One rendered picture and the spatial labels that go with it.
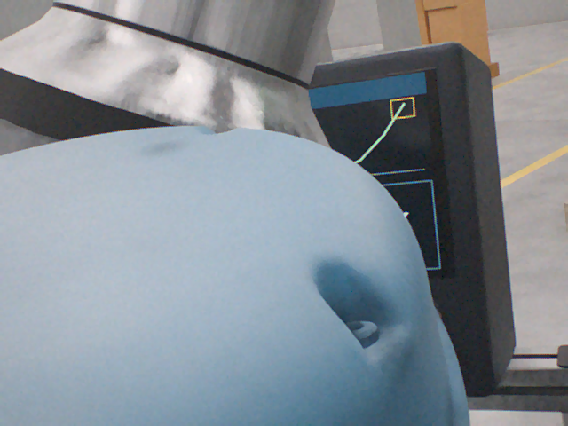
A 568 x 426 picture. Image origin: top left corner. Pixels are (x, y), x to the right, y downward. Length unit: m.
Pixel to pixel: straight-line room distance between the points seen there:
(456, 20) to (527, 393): 8.34
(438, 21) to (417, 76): 8.49
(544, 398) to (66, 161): 0.40
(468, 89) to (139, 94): 0.26
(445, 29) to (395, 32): 2.13
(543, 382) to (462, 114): 0.17
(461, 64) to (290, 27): 0.21
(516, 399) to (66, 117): 0.37
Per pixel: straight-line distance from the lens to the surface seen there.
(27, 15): 6.55
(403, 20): 6.79
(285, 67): 0.24
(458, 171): 0.43
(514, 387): 0.52
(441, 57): 0.43
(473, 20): 9.02
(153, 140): 0.17
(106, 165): 0.16
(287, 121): 0.23
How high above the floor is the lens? 1.29
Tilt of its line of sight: 14 degrees down
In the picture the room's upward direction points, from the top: 11 degrees counter-clockwise
